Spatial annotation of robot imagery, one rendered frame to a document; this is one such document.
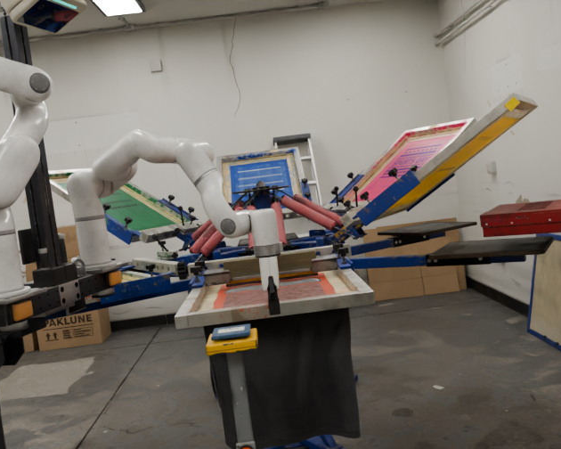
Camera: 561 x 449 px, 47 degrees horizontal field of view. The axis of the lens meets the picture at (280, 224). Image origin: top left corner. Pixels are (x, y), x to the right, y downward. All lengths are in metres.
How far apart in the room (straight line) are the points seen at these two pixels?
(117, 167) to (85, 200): 0.16
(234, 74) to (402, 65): 1.71
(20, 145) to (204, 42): 5.13
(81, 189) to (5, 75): 0.51
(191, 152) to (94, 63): 5.01
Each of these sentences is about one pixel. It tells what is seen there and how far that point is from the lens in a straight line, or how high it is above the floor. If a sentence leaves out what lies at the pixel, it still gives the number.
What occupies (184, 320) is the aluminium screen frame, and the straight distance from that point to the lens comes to 1.89.
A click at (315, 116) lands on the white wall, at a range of 6.62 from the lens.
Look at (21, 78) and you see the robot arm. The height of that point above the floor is 1.67.
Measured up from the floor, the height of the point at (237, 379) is 0.84.
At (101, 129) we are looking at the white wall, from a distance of 6.78.
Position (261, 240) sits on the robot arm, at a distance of 1.83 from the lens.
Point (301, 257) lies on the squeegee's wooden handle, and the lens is 2.45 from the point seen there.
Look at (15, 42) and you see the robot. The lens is 2.01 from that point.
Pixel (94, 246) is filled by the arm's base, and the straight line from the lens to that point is 2.12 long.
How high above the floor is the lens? 1.35
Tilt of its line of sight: 4 degrees down
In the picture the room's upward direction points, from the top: 7 degrees counter-clockwise
